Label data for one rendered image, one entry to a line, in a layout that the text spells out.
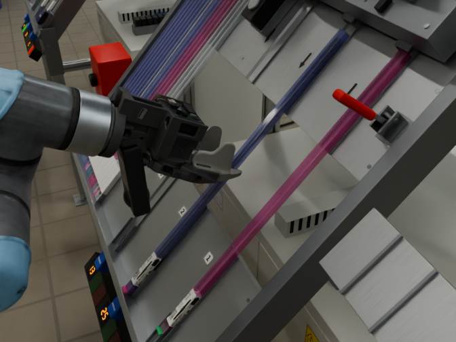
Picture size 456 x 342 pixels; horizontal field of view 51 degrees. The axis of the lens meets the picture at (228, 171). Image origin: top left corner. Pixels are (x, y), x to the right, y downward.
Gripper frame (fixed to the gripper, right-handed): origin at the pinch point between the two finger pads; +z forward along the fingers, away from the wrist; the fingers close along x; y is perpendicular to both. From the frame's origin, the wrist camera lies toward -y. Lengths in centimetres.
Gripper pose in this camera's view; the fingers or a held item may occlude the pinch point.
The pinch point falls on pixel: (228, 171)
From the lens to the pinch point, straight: 71.2
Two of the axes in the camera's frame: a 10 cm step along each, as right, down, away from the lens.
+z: 8.1, 1.8, 5.6
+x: -4.0, -5.3, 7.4
